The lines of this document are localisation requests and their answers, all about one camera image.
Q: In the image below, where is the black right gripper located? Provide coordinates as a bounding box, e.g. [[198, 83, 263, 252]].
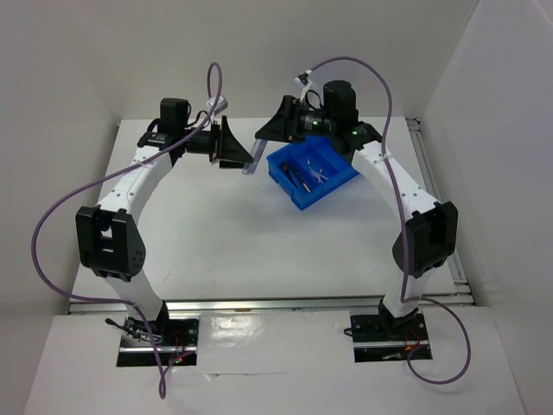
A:
[[256, 94, 337, 144]]

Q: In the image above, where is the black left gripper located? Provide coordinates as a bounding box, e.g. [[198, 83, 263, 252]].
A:
[[179, 116, 253, 169]]

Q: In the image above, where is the clear false eyelash case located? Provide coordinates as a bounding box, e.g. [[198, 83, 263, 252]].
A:
[[242, 139, 267, 176]]

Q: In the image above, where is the black makeup brush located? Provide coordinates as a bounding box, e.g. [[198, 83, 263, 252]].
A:
[[280, 163, 302, 188]]

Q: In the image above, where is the purple eyelash curler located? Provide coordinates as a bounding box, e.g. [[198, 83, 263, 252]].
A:
[[306, 159, 328, 183]]

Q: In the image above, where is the green gold mascara pencil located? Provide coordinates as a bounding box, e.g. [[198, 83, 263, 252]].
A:
[[293, 169, 311, 193]]

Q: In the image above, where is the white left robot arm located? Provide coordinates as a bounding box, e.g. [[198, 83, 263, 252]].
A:
[[76, 98, 253, 345]]

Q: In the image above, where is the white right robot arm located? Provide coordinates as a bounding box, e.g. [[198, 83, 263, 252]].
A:
[[255, 80, 459, 339]]

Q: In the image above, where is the blue compartment tray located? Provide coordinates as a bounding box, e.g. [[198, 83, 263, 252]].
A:
[[267, 136, 359, 210]]

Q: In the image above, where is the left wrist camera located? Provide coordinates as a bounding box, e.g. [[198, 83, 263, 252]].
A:
[[207, 96, 228, 112]]

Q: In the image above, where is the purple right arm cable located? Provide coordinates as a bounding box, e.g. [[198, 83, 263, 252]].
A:
[[308, 55, 472, 385]]

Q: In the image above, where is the aluminium side rail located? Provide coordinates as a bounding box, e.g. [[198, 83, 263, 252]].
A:
[[404, 117, 473, 306]]

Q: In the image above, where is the aluminium front rail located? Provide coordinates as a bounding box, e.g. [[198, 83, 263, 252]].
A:
[[68, 293, 474, 315]]

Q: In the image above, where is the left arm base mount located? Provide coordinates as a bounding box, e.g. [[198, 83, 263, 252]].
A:
[[105, 318, 200, 367]]

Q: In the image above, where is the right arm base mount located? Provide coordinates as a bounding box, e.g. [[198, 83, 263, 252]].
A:
[[343, 312, 433, 363]]

